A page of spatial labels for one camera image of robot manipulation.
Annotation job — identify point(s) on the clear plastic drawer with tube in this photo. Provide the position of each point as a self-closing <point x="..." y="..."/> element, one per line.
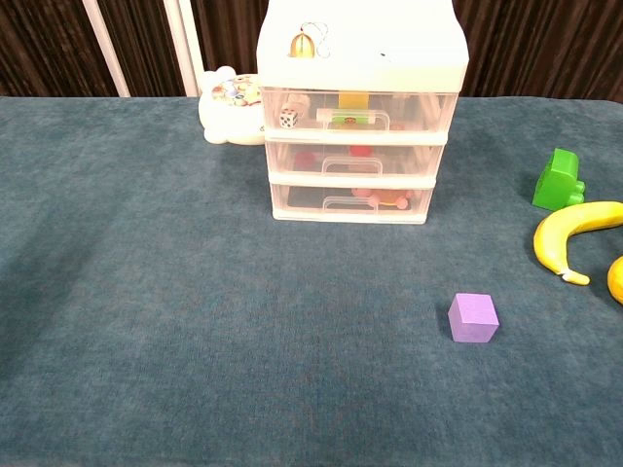
<point x="428" y="112"/>

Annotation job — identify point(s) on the clear drawer with pink toy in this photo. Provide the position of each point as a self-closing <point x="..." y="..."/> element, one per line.
<point x="304" y="202"/>

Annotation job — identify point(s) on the clear drawer with red balls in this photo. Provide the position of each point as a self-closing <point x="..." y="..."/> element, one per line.
<point x="423" y="160"/>

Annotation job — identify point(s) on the white plastic drawer cabinet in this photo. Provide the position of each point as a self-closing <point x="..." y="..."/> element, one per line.
<point x="365" y="48"/>

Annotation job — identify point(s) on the red ball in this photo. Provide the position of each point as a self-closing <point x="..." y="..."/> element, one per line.
<point x="305" y="160"/>

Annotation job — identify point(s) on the pink toy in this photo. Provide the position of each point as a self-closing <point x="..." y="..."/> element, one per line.
<point x="384" y="197"/>

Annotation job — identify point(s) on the white dice black dots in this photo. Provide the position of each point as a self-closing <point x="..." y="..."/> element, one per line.
<point x="288" y="119"/>

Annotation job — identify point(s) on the green and white tube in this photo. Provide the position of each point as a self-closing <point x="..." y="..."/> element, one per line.
<point x="351" y="118"/>

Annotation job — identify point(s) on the teal table mat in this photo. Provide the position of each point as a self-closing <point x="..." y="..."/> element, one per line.
<point x="194" y="316"/>

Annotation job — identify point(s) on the white fishing game toy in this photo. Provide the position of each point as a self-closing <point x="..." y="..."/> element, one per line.
<point x="224" y="117"/>

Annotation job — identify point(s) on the purple cube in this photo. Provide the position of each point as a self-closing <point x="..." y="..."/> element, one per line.
<point x="472" y="318"/>

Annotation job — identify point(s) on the small gold bell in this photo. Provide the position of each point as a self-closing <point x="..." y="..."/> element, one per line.
<point x="301" y="46"/>

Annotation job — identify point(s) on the yellow banana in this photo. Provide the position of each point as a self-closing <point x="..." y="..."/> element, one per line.
<point x="550" y="238"/>

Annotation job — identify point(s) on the green toy brick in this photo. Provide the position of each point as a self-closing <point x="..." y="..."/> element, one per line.
<point x="555" y="185"/>

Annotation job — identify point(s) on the yellow pear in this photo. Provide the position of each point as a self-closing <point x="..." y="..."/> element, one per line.
<point x="617" y="282"/>

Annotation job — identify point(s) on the white metal frame post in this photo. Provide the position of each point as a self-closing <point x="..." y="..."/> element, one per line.
<point x="182" y="48"/>
<point x="104" y="48"/>

